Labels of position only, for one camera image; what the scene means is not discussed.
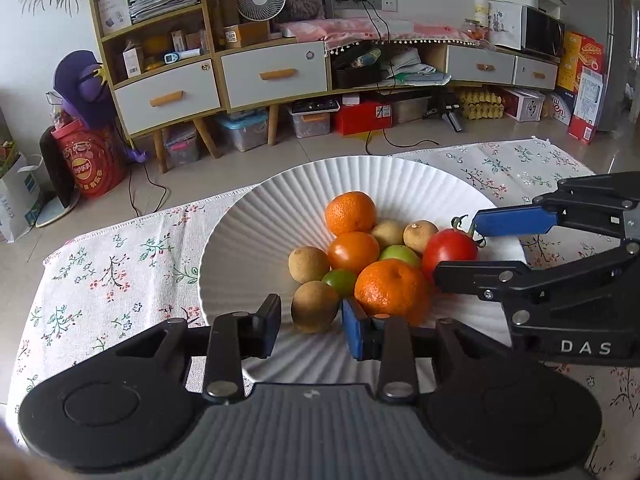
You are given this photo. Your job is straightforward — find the microwave oven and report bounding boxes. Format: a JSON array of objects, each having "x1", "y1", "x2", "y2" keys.
[{"x1": 487, "y1": 2, "x2": 566, "y2": 58}]

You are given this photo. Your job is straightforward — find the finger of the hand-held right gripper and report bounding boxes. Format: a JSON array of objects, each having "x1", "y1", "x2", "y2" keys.
[
  {"x1": 432, "y1": 239, "x2": 640, "y2": 307},
  {"x1": 471, "y1": 171, "x2": 640, "y2": 241}
]

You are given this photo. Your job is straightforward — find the floral tablecloth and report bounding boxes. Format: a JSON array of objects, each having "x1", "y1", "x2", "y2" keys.
[{"x1": 7, "y1": 139, "x2": 640, "y2": 461}]

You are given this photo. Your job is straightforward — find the black panel with white base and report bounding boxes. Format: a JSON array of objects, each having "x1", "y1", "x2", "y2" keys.
[{"x1": 35, "y1": 125, "x2": 81, "y2": 228}]

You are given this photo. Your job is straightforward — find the black floor cable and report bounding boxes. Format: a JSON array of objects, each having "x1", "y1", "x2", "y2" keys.
[{"x1": 127, "y1": 150, "x2": 169, "y2": 217}]

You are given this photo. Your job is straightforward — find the white paper bag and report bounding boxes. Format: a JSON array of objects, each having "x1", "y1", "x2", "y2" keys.
[{"x1": 0, "y1": 152, "x2": 46, "y2": 243}]

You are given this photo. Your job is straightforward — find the white patterned box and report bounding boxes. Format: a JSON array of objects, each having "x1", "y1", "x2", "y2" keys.
[{"x1": 502, "y1": 87, "x2": 546, "y2": 122}]

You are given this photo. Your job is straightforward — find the white blue thermometer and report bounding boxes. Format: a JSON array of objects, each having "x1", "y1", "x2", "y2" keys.
[{"x1": 161, "y1": 50, "x2": 202, "y2": 65}]

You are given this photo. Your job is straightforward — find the wooden shelf cabinet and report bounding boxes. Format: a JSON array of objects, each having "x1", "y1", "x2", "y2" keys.
[{"x1": 89, "y1": 0, "x2": 331, "y2": 173}]

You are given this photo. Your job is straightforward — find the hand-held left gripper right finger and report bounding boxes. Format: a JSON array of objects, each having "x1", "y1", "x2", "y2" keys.
[{"x1": 341, "y1": 297, "x2": 502, "y2": 404}]

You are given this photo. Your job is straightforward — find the white ribbed plate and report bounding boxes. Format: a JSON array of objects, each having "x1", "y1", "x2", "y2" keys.
[{"x1": 197, "y1": 155, "x2": 528, "y2": 386}]

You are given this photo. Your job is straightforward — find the stack of papers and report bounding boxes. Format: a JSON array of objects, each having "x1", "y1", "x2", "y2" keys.
[{"x1": 125, "y1": 0, "x2": 202, "y2": 23}]

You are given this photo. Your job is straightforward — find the purple plush toy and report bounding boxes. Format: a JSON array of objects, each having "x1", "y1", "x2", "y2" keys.
[{"x1": 52, "y1": 50, "x2": 118, "y2": 128}]

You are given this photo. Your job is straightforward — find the red and white carton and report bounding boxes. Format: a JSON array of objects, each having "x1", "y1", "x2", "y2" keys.
[{"x1": 567, "y1": 67, "x2": 607, "y2": 146}]

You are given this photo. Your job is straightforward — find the red snack bucket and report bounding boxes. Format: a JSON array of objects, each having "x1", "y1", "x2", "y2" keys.
[{"x1": 50, "y1": 120, "x2": 128, "y2": 200}]

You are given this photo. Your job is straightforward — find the orange tomato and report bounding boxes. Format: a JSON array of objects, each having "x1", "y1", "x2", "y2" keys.
[{"x1": 327, "y1": 231, "x2": 381, "y2": 275}]

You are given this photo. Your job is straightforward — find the pink cloth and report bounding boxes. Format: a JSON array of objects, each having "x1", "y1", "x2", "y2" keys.
[{"x1": 276, "y1": 16, "x2": 481, "y2": 56}]

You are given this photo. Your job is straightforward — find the longan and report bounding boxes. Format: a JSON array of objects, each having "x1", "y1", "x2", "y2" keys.
[
  {"x1": 291, "y1": 280, "x2": 341, "y2": 334},
  {"x1": 288, "y1": 246, "x2": 331, "y2": 284},
  {"x1": 403, "y1": 220, "x2": 439, "y2": 255},
  {"x1": 370, "y1": 219, "x2": 406, "y2": 249}
]

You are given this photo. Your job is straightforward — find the silver refrigerator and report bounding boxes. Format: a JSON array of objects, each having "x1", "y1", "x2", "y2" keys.
[{"x1": 552, "y1": 0, "x2": 640, "y2": 133}]

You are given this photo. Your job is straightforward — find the green bottle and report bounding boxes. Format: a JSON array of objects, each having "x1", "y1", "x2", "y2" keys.
[{"x1": 350, "y1": 47, "x2": 383, "y2": 68}]

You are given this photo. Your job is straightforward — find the clear storage box black top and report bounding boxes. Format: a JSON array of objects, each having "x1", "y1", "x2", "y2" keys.
[{"x1": 290, "y1": 100, "x2": 341, "y2": 138}]

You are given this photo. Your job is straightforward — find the cardboard box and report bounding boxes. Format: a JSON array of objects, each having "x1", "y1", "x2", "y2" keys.
[{"x1": 223, "y1": 22, "x2": 270, "y2": 50}]

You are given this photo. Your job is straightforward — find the clear storage box blue lid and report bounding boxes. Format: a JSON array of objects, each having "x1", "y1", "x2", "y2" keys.
[{"x1": 216, "y1": 112, "x2": 271, "y2": 153}]

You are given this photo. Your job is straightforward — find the grey drawer orange handle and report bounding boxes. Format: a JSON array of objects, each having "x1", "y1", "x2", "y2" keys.
[
  {"x1": 114, "y1": 59, "x2": 222, "y2": 136},
  {"x1": 221, "y1": 41, "x2": 330, "y2": 109}
]

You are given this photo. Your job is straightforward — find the orange carton box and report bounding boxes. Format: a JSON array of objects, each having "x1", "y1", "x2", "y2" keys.
[{"x1": 556, "y1": 31, "x2": 606, "y2": 93}]

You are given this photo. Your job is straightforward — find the egg trays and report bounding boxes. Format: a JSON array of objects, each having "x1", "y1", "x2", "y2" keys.
[{"x1": 457, "y1": 87, "x2": 506, "y2": 121}]

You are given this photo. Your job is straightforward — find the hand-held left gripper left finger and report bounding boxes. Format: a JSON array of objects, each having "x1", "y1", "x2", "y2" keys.
[{"x1": 117, "y1": 294, "x2": 282, "y2": 405}]

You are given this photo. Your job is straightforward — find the white barcode box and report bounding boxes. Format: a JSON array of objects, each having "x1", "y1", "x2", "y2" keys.
[{"x1": 122, "y1": 42, "x2": 146, "y2": 78}]

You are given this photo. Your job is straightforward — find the black power cable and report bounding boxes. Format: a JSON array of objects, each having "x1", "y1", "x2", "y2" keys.
[{"x1": 362, "y1": 0, "x2": 397, "y2": 91}]

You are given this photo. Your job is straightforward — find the red box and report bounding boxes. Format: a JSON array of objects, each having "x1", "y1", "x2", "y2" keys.
[{"x1": 334, "y1": 100, "x2": 396, "y2": 136}]

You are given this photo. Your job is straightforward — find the light green tomato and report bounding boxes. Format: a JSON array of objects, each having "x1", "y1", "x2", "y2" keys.
[{"x1": 378, "y1": 244, "x2": 422, "y2": 268}]

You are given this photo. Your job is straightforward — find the red tomato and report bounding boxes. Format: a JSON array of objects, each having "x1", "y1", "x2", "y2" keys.
[{"x1": 421, "y1": 215, "x2": 487, "y2": 286}]

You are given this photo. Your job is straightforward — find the grey low cabinet drawer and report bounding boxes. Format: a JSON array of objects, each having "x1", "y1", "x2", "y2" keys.
[
  {"x1": 446, "y1": 45, "x2": 516, "y2": 86},
  {"x1": 514, "y1": 56, "x2": 558, "y2": 91}
]

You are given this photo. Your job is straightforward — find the tangerine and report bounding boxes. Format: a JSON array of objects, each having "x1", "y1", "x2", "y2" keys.
[
  {"x1": 325, "y1": 191, "x2": 378, "y2": 236},
  {"x1": 354, "y1": 259, "x2": 431, "y2": 320}
]

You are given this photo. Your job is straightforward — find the stack of folded cloths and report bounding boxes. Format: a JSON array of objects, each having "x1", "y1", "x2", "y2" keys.
[{"x1": 385, "y1": 47, "x2": 453, "y2": 86}]

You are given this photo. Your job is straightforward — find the small clear storage box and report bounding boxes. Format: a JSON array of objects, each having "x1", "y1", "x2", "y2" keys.
[{"x1": 164, "y1": 125, "x2": 200, "y2": 168}]

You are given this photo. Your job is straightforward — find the low wooden cabinet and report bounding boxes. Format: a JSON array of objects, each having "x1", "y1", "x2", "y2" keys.
[{"x1": 325, "y1": 35, "x2": 561, "y2": 98}]

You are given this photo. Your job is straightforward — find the dark green tomato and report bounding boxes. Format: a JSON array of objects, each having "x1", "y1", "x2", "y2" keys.
[{"x1": 321, "y1": 268, "x2": 357, "y2": 297}]

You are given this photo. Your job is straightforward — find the black tripod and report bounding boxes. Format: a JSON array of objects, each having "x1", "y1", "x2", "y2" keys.
[{"x1": 422, "y1": 92, "x2": 466, "y2": 133}]

